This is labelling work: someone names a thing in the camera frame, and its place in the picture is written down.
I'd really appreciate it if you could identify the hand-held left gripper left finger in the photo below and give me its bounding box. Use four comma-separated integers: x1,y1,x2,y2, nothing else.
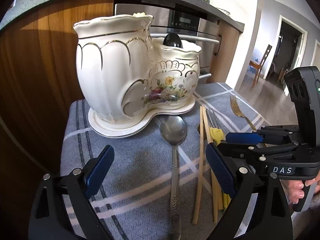
28,144,115,240

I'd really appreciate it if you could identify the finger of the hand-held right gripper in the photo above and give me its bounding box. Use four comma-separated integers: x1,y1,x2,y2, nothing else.
216,141,310,166
225,125,301,144

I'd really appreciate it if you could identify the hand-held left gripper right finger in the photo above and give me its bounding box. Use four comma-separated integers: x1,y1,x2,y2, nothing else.
205,142,293,240

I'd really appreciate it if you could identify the wooden chopstick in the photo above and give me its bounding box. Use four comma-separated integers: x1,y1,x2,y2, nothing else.
192,106,204,225
202,106,218,223

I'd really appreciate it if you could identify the yellow-handled silver fork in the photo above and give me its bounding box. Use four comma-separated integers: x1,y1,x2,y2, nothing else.
206,108,232,212

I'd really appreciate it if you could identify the gold fork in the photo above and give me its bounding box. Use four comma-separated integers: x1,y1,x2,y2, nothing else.
229,94,257,132

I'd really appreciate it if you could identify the silver spoon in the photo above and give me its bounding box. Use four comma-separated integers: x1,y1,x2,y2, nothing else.
160,115,188,240

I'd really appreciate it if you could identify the white floral ceramic utensil holder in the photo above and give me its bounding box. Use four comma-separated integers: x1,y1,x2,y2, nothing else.
73,14,202,138

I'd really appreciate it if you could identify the person's right hand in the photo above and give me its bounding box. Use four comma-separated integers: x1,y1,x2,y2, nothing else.
284,173,320,205

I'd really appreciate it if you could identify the grey checked cloth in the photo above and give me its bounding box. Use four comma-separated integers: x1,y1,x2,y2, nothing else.
60,82,270,240

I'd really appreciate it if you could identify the wooden chair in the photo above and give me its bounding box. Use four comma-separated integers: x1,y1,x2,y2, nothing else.
249,44,273,87

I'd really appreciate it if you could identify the wooden cabinet panel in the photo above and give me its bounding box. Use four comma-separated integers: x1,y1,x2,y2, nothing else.
207,21,243,85
0,0,115,230

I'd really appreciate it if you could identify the black spoon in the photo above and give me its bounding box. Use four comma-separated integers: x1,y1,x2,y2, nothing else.
163,33,183,48

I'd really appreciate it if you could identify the stainless steel oven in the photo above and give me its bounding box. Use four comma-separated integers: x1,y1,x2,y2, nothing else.
114,3,222,84

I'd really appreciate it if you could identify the white door frame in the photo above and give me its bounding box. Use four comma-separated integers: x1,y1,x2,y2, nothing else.
265,15,308,80

